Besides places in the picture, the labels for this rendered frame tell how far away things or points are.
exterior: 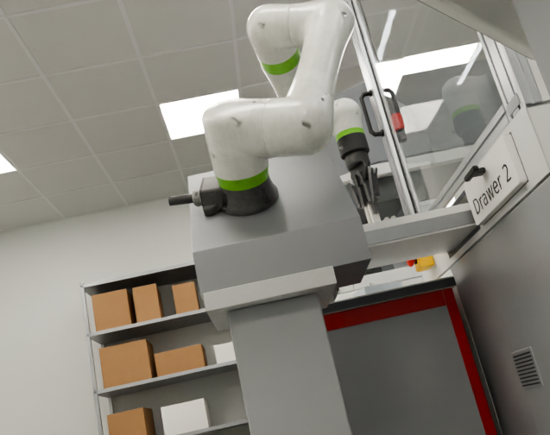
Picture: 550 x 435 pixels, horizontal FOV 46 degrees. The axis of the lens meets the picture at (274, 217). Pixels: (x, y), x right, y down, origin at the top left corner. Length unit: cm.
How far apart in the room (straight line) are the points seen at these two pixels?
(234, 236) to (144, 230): 490
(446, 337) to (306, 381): 60
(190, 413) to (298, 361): 415
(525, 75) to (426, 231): 48
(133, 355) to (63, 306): 101
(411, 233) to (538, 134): 46
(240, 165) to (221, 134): 8
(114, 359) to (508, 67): 471
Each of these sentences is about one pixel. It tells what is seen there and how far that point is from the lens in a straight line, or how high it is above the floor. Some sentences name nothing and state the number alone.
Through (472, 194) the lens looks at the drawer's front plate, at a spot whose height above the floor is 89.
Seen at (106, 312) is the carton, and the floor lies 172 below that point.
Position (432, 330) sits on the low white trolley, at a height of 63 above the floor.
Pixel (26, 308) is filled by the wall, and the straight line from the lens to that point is 645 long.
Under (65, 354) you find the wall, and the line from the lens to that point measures 626.
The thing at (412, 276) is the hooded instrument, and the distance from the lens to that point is 261.
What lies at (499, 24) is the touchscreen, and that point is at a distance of 104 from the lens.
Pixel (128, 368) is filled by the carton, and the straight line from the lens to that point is 565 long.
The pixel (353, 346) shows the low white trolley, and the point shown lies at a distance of 182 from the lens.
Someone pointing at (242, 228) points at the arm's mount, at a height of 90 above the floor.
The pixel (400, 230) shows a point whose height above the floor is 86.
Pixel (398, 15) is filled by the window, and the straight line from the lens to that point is 207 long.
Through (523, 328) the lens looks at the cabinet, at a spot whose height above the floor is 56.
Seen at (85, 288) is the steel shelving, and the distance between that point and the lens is 581.
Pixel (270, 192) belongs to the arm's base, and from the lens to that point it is 153.
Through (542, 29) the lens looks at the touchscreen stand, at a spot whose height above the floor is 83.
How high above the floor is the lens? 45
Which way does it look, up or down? 18 degrees up
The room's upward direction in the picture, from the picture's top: 13 degrees counter-clockwise
